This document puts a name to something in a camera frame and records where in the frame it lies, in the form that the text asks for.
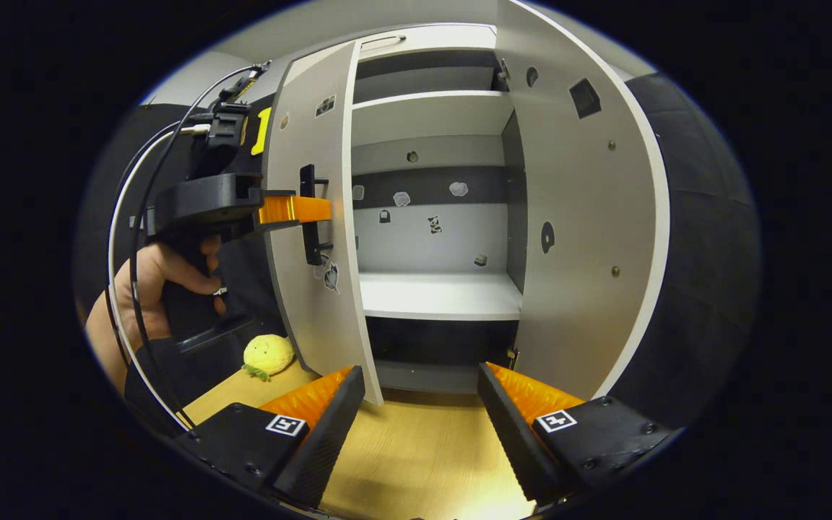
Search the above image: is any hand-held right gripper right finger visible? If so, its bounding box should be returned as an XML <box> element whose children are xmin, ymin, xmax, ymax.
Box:
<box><xmin>477</xmin><ymin>361</ymin><xmax>678</xmax><ymax>504</ymax></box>

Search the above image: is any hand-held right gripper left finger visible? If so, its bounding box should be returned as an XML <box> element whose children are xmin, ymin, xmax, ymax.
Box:
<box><xmin>176</xmin><ymin>365</ymin><xmax>366</xmax><ymax>510</ymax></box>

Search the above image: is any black door handle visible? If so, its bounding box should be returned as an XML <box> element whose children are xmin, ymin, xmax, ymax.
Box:
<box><xmin>299</xmin><ymin>165</ymin><xmax>331</xmax><ymax>267</ymax></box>

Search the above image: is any beige shoe cabinet door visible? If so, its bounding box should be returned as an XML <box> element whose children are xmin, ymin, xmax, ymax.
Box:
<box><xmin>495</xmin><ymin>0</ymin><xmax>671</xmax><ymax>402</ymax></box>
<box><xmin>264</xmin><ymin>40</ymin><xmax>384</xmax><ymax>405</ymax></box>

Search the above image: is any beige double-door shoe cabinet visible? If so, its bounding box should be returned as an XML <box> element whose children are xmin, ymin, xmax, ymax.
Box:
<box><xmin>344</xmin><ymin>22</ymin><xmax>532</xmax><ymax>397</ymax></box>

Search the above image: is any white cabinet shelf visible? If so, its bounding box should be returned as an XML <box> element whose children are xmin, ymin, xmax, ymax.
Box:
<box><xmin>351</xmin><ymin>90</ymin><xmax>514</xmax><ymax>147</ymax></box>
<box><xmin>358</xmin><ymin>272</ymin><xmax>524</xmax><ymax>321</ymax></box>

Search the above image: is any beige cabinet drawer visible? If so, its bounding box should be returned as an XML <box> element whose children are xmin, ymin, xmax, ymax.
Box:
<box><xmin>358</xmin><ymin>24</ymin><xmax>498</xmax><ymax>60</ymax></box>

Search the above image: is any yellow plush toy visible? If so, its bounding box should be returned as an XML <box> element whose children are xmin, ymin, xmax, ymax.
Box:
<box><xmin>243</xmin><ymin>334</ymin><xmax>295</xmax><ymax>382</ymax></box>

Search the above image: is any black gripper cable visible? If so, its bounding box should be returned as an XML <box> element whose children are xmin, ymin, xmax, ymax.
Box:
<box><xmin>129</xmin><ymin>64</ymin><xmax>271</xmax><ymax>428</ymax></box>

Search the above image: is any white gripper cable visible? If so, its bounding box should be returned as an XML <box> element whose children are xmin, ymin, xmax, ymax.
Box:
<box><xmin>107</xmin><ymin>124</ymin><xmax>212</xmax><ymax>428</ymax></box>

